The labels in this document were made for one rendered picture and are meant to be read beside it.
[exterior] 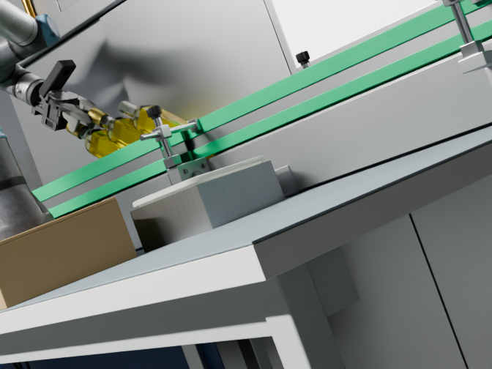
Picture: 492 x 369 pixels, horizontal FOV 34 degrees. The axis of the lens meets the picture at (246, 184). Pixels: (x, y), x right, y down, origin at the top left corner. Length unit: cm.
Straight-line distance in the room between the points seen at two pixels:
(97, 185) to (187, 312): 93
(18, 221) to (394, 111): 66
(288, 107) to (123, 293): 74
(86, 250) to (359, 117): 53
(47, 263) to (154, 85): 78
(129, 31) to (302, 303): 134
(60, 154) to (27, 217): 94
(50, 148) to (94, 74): 29
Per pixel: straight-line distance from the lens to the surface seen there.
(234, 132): 161
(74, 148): 223
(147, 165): 165
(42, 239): 129
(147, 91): 197
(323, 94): 148
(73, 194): 183
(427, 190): 81
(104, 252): 132
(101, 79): 211
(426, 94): 137
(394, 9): 159
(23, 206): 136
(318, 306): 74
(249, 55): 176
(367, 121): 143
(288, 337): 74
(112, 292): 91
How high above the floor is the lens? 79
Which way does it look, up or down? level
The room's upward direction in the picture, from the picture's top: 20 degrees counter-clockwise
